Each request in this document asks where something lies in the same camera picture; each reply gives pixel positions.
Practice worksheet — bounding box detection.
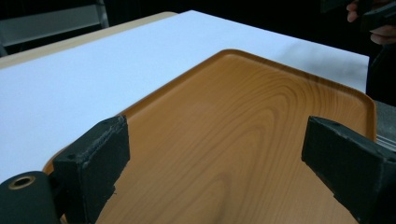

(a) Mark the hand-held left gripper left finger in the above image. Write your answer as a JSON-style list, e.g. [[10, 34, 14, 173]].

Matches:
[[51, 114, 131, 224]]

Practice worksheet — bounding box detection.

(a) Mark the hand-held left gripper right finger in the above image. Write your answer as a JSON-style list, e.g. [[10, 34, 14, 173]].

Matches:
[[301, 116, 396, 224]]

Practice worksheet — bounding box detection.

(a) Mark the wooden tray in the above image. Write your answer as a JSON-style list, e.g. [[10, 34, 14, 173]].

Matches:
[[42, 49, 377, 224]]

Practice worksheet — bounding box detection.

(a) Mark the grey metal chair frame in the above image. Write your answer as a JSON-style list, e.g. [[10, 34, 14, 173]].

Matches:
[[0, 0, 110, 49]]

